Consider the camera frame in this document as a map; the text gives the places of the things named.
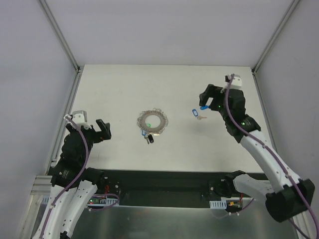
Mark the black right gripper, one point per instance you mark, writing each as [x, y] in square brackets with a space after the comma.
[214, 97]

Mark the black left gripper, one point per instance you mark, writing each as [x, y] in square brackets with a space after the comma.
[95, 134]

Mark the blue windowed tag key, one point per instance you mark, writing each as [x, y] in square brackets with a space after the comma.
[197, 115]

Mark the black fob key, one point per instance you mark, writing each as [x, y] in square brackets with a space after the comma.
[150, 138]

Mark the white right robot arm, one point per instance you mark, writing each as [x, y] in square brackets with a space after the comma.
[286, 194]

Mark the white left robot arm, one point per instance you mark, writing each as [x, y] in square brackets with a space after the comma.
[73, 184]

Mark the solid blue tag key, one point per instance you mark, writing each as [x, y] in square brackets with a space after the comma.
[204, 107]

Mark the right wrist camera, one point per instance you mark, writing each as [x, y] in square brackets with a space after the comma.
[234, 81]

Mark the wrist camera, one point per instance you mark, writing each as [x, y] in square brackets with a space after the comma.
[234, 81]
[78, 119]

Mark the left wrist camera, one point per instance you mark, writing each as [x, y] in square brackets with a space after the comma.
[78, 119]

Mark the blue tag key on ring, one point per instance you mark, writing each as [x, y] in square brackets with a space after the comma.
[144, 134]

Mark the left white cable duct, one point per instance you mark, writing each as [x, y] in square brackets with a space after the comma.
[102, 202]

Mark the white cable duct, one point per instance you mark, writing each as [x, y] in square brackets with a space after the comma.
[102, 202]
[218, 205]

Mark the left aluminium table rail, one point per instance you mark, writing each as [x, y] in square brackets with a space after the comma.
[35, 199]

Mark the right white cable duct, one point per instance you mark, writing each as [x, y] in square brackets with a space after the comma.
[218, 205]

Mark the right aluminium frame post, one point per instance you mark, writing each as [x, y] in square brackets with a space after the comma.
[276, 34]

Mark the aluminium frame post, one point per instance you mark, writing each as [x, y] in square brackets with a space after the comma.
[276, 34]
[58, 33]

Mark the left aluminium frame post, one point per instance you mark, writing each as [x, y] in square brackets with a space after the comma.
[58, 33]

